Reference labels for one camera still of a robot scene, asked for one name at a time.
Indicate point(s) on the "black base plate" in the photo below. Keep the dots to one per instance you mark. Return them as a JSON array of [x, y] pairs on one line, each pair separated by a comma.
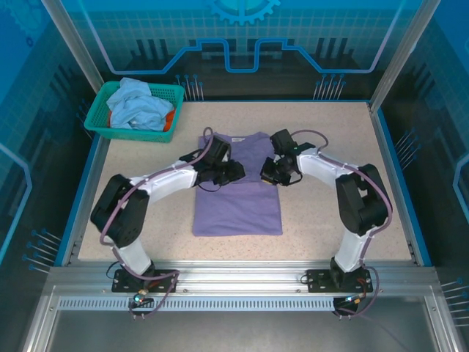
[[318, 282], [124, 284]]

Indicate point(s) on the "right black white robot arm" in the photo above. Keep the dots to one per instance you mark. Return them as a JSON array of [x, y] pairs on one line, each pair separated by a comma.
[[351, 249]]

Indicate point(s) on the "metal lower shelf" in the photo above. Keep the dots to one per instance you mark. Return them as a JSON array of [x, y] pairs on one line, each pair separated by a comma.
[[238, 333]]

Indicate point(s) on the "orange garment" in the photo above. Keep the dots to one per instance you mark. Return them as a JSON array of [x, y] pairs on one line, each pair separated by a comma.
[[169, 122]]

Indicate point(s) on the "teal plastic basket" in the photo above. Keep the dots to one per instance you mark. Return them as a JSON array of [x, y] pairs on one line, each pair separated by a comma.
[[128, 135]]

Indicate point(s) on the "aluminium mounting rail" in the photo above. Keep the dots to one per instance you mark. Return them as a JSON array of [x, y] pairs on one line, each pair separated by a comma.
[[238, 275]]

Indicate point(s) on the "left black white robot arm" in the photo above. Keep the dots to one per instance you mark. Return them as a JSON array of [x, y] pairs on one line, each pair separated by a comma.
[[165, 179]]

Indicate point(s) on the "aluminium frame post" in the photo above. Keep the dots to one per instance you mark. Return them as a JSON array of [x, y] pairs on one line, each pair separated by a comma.
[[73, 40], [401, 47]]

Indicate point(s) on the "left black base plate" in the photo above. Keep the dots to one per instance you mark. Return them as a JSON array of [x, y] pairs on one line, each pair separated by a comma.
[[124, 284]]

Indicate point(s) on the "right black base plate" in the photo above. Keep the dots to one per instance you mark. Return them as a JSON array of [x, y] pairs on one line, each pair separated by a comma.
[[318, 282]]

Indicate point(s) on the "purple t-shirt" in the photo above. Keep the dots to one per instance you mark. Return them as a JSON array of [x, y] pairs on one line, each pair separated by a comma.
[[238, 212]]

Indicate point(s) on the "power connector plug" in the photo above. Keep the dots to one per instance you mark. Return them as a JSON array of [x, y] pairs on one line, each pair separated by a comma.
[[140, 297], [354, 298]]

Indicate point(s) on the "light blue t-shirt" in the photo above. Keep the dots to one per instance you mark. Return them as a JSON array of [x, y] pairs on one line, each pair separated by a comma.
[[141, 110]]

